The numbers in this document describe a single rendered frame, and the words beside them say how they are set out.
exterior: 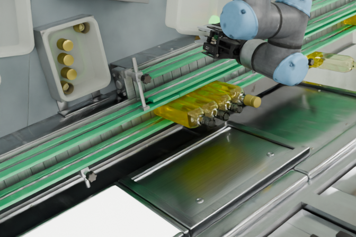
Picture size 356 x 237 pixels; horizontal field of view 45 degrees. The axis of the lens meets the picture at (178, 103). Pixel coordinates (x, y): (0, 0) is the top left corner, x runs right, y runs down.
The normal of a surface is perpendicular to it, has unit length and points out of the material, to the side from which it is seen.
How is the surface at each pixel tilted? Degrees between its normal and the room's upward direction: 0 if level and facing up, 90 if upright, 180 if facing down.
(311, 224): 90
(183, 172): 90
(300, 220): 90
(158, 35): 0
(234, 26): 90
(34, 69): 0
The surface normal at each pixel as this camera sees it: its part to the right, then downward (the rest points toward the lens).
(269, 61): -0.79, 0.11
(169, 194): -0.17, -0.91
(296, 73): 0.59, 0.36
